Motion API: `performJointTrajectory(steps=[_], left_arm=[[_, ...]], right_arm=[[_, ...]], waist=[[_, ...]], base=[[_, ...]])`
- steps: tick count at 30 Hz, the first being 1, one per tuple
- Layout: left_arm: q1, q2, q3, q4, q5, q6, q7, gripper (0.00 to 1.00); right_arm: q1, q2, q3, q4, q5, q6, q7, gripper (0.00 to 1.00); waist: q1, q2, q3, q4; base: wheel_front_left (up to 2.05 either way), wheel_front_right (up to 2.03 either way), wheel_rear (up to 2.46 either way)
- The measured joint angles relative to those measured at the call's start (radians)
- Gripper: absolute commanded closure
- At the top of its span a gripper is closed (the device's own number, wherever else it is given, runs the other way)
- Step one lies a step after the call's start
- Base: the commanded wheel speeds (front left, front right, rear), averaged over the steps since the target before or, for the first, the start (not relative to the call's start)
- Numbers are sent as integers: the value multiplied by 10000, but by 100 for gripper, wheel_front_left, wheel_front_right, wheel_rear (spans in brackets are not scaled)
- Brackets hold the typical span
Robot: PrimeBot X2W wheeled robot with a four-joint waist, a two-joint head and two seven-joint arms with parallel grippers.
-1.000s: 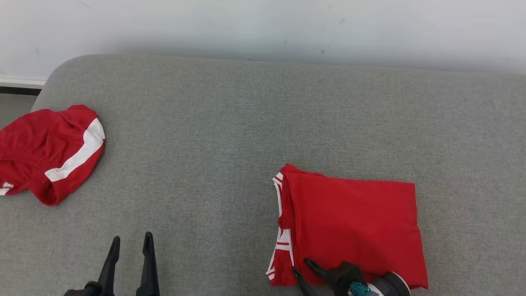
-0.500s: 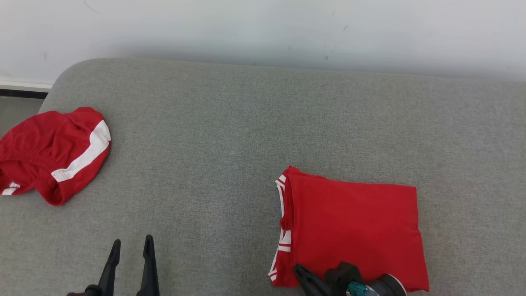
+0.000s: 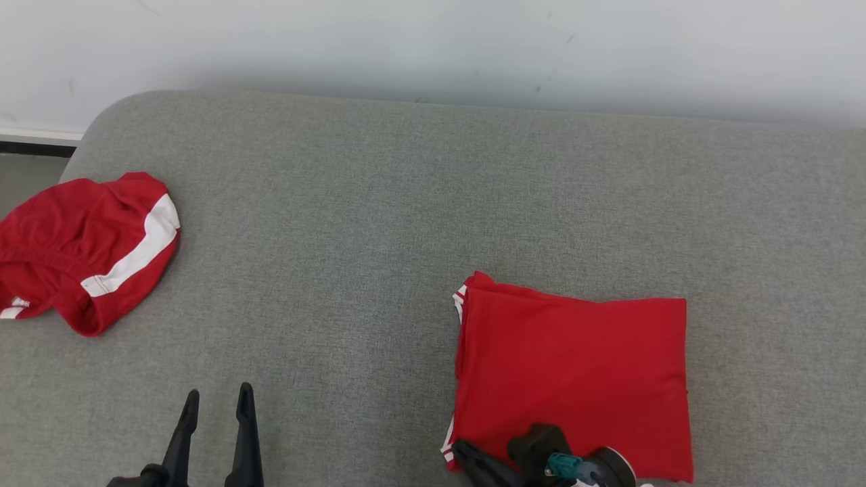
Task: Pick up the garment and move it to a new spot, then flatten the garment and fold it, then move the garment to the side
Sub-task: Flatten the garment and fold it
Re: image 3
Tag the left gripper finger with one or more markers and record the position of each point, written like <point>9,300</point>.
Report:
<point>247,446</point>
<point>181,446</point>

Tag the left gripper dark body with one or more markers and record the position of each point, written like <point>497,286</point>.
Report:
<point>142,477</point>

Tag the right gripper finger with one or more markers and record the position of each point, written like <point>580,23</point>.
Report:
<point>484,467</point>

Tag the red white basketball jersey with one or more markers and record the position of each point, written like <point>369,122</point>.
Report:
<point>575,365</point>

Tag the grey fabric sofa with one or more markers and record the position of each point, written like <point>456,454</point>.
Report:
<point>338,270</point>

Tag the red shorts white stripe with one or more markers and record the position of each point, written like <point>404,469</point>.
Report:
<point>67,237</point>

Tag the white black wall baseboard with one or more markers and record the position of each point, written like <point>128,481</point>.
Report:
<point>34,141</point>

